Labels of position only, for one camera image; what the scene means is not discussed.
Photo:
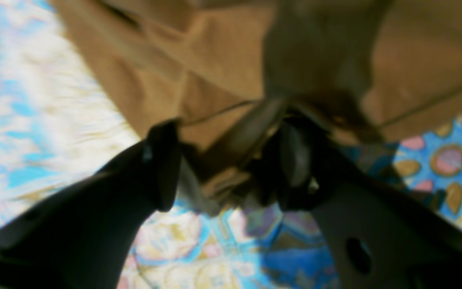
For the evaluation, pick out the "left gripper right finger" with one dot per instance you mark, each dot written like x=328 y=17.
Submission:
x=379 y=237

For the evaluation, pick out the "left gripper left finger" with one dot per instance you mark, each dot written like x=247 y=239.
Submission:
x=80 y=237

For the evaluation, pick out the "brown t-shirt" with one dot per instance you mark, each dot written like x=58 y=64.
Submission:
x=367 y=71

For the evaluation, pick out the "patterned tablecloth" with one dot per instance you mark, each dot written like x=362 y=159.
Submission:
x=60 y=120

